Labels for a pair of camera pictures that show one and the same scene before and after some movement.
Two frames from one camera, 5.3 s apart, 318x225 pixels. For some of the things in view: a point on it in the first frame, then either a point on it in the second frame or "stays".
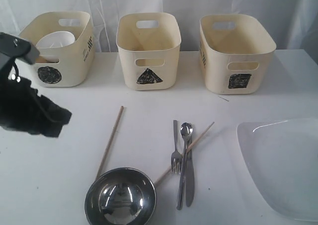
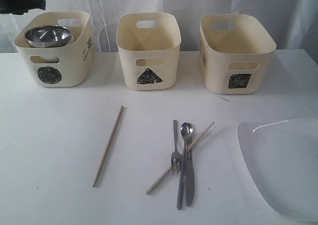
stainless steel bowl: [121, 196] -> [48, 36]
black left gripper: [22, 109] -> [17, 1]
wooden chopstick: [110, 142] stays
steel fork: [176, 157] stays
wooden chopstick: [157, 183] stays
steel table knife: [190, 178] stays
